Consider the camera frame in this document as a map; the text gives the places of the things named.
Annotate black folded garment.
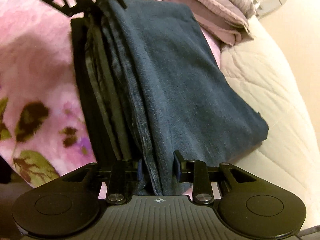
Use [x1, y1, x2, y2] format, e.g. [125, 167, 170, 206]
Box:
[71, 0, 135, 164]

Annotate folded pink pillowcase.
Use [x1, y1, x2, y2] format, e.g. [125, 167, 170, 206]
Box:
[163, 0, 253, 46]

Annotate blue denim jeans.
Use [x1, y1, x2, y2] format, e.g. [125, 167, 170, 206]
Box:
[96, 0, 268, 196]

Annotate beige quilted mattress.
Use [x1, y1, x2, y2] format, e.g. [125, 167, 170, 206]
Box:
[220, 17, 319, 229]

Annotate pink rose blanket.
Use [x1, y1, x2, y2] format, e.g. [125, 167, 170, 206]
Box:
[0, 0, 222, 201]

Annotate round glass side table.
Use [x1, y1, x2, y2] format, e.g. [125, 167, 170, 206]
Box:
[254, 0, 287, 18]

